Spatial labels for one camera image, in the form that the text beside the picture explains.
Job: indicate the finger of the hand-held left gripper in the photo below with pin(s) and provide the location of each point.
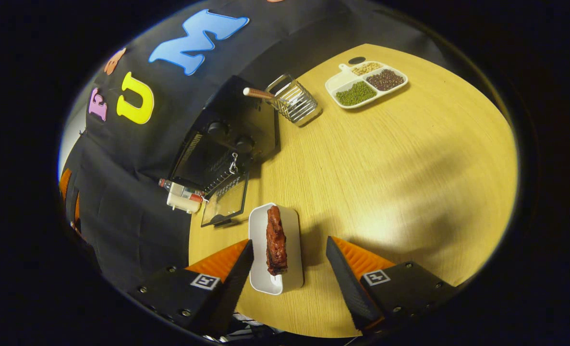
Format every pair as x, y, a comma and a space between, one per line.
65, 185

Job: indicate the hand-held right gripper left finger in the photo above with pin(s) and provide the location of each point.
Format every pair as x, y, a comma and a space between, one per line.
232, 288

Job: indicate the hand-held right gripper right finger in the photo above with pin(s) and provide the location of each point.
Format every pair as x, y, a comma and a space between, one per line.
349, 288

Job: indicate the brown grilled meat skewer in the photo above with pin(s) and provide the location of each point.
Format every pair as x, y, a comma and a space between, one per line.
276, 240

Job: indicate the black electric oven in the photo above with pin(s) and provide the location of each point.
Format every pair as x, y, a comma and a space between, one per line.
260, 129

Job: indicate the white rectangular plate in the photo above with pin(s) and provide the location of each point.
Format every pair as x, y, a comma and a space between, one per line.
292, 240

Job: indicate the white divided bean tray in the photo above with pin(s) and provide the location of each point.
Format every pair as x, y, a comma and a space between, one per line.
357, 93

